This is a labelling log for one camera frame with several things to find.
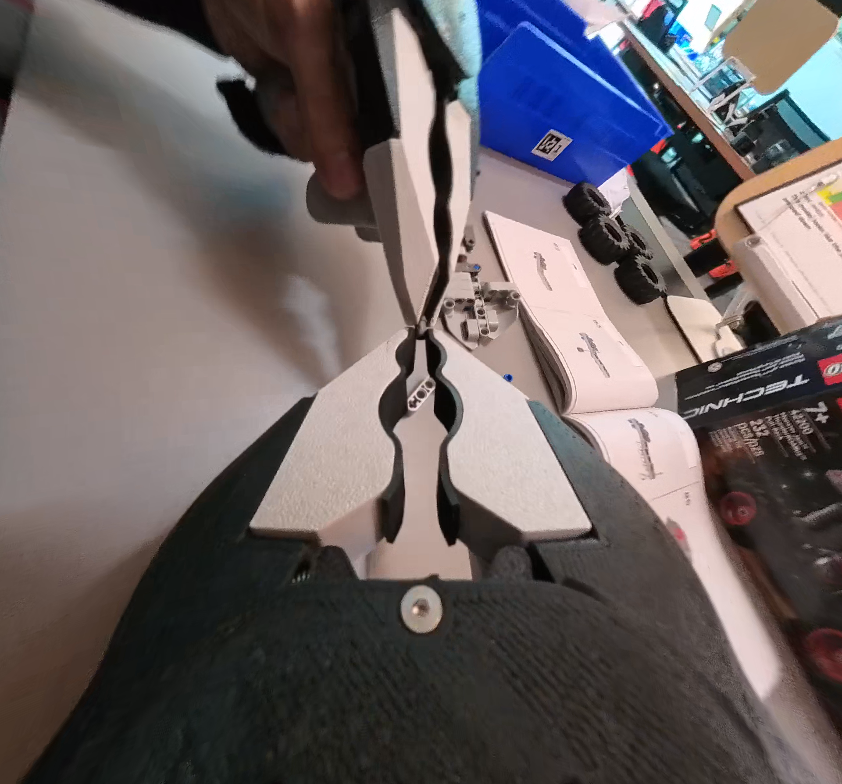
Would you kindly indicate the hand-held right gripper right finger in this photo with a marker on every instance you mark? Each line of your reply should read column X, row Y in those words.
column 513, row 468

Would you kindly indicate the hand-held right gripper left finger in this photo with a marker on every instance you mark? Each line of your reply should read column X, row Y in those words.
column 329, row 468

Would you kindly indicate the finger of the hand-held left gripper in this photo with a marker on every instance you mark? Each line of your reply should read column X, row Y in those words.
column 462, row 166
column 408, row 205

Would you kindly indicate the grey angled beam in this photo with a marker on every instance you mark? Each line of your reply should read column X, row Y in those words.
column 421, row 393

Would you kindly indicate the grey desk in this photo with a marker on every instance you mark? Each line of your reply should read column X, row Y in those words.
column 131, row 337

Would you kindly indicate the person's left hand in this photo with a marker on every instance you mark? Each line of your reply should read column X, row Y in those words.
column 283, row 21

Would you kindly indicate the blue tagged storage bin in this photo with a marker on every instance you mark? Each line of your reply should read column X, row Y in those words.
column 559, row 93

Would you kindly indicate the grey brick model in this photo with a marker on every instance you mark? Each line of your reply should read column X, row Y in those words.
column 473, row 317

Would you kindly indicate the white crumpled paper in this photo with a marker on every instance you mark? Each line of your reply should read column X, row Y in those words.
column 618, row 189

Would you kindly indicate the white instruction booklet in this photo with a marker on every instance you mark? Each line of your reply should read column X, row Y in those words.
column 572, row 310

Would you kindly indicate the black equipment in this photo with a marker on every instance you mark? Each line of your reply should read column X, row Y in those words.
column 671, row 185

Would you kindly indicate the black toy set box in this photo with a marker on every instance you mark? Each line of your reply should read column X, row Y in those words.
column 776, row 468

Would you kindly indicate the orange black tool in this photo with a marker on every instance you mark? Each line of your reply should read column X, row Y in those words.
column 717, row 268

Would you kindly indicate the wooden side table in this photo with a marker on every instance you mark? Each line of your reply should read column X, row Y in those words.
column 776, row 169

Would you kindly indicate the tan rounded panel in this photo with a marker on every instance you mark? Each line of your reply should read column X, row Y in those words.
column 783, row 34

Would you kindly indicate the printed instruction sheet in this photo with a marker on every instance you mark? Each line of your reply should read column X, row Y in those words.
column 802, row 238

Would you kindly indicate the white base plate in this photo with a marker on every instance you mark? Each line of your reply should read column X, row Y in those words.
column 691, row 327

